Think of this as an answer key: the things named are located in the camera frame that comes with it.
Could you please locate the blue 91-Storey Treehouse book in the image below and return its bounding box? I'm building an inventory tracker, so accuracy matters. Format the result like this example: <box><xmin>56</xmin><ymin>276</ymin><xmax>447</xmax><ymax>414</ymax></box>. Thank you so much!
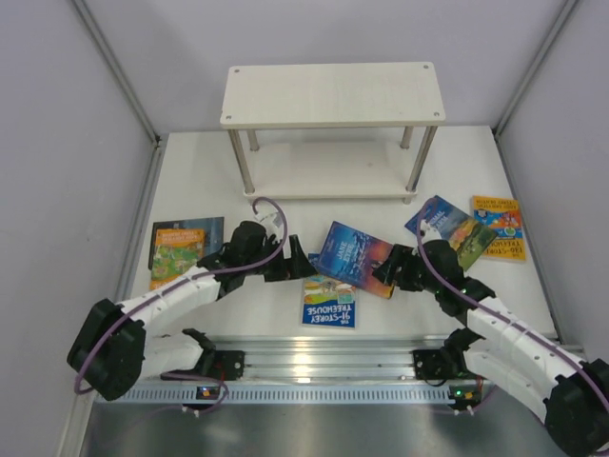
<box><xmin>301</xmin><ymin>273</ymin><xmax>358</xmax><ymax>329</ymax></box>

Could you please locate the orange Treehouse book left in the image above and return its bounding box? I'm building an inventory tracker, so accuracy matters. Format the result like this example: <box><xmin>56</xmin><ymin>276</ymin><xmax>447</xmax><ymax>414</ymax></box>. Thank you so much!
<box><xmin>149</xmin><ymin>228</ymin><xmax>206</xmax><ymax>289</ymax></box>

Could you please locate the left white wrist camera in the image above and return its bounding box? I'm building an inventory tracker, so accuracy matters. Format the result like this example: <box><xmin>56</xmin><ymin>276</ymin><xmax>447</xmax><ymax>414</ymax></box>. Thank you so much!
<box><xmin>255</xmin><ymin>211</ymin><xmax>284</xmax><ymax>239</ymax></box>

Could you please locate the perforated cable tray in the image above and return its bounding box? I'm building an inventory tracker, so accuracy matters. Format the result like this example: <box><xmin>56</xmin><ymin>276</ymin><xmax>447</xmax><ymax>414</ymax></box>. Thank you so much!
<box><xmin>115</xmin><ymin>383</ymin><xmax>481</xmax><ymax>405</ymax></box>

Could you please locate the dark blue book left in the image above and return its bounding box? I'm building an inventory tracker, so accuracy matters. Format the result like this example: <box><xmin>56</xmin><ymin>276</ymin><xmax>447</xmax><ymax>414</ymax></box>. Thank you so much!
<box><xmin>147</xmin><ymin>217</ymin><xmax>225</xmax><ymax>270</ymax></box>

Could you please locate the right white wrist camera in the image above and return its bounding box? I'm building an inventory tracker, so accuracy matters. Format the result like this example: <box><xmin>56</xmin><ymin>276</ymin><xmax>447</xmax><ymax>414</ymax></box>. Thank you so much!
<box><xmin>418</xmin><ymin>220</ymin><xmax>442</xmax><ymax>244</ymax></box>

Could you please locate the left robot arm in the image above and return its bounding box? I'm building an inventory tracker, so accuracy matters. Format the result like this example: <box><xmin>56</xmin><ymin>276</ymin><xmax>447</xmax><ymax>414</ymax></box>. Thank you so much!
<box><xmin>67</xmin><ymin>222</ymin><xmax>315</xmax><ymax>401</ymax></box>

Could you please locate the Animal Farm book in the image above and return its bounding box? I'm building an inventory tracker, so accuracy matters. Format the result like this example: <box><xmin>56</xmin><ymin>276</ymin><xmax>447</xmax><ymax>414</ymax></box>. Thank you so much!
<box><xmin>405</xmin><ymin>195</ymin><xmax>497</xmax><ymax>270</ymax></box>

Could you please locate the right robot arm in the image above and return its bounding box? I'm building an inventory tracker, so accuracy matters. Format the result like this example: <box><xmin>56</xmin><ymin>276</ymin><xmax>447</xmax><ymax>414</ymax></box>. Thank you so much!
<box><xmin>372</xmin><ymin>240</ymin><xmax>608</xmax><ymax>456</ymax></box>

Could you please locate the Jane Eyre book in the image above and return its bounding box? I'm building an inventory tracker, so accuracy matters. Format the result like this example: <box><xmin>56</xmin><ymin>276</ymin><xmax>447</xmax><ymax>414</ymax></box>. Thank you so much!
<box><xmin>315</xmin><ymin>221</ymin><xmax>394</xmax><ymax>299</ymax></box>

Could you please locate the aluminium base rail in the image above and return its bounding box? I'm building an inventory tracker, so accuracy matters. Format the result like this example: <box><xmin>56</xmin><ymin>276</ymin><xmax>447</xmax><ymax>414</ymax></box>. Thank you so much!
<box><xmin>75</xmin><ymin>334</ymin><xmax>589</xmax><ymax>382</ymax></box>

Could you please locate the orange Treehouse book right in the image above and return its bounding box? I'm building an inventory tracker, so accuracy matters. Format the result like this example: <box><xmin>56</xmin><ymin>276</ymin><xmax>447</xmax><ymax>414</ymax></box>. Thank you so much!
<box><xmin>472</xmin><ymin>195</ymin><xmax>526</xmax><ymax>262</ymax></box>

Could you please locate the white two-tier shelf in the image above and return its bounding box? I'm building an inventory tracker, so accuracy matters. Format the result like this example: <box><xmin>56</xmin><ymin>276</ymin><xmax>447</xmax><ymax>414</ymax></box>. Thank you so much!
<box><xmin>220</xmin><ymin>62</ymin><xmax>446</xmax><ymax>204</ymax></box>

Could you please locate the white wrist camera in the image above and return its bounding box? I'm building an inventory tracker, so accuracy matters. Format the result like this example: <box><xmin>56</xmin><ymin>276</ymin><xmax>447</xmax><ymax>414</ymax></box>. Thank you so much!
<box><xmin>255</xmin><ymin>211</ymin><xmax>284</xmax><ymax>239</ymax></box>
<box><xmin>418</xmin><ymin>220</ymin><xmax>442</xmax><ymax>244</ymax></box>

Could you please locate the orange treehouse book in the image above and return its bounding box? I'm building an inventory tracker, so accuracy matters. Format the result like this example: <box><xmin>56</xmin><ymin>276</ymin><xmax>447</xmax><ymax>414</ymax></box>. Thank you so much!
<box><xmin>149</xmin><ymin>228</ymin><xmax>206</xmax><ymax>289</ymax></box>
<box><xmin>472</xmin><ymin>195</ymin><xmax>526</xmax><ymax>262</ymax></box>

